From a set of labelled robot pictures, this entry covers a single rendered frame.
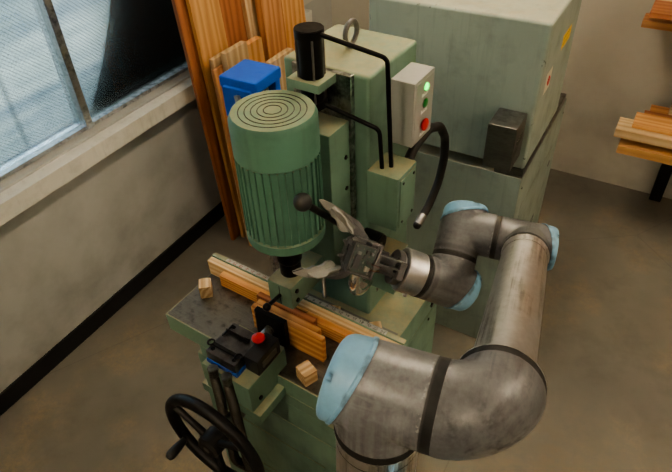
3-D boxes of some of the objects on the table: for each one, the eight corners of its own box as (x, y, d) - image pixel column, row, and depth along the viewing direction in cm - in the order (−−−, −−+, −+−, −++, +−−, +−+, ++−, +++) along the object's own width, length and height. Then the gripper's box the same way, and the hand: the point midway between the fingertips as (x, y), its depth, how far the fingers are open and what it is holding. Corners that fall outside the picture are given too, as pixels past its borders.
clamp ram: (242, 349, 144) (237, 325, 138) (261, 329, 148) (257, 305, 143) (271, 365, 140) (267, 341, 134) (290, 344, 144) (287, 320, 139)
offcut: (308, 369, 139) (307, 359, 137) (318, 380, 137) (317, 370, 134) (296, 376, 138) (295, 366, 135) (305, 387, 135) (304, 377, 133)
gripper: (424, 224, 112) (329, 190, 107) (388, 321, 113) (292, 290, 108) (409, 219, 121) (320, 187, 116) (376, 309, 121) (286, 280, 116)
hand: (303, 234), depth 115 cm, fingers open, 14 cm apart
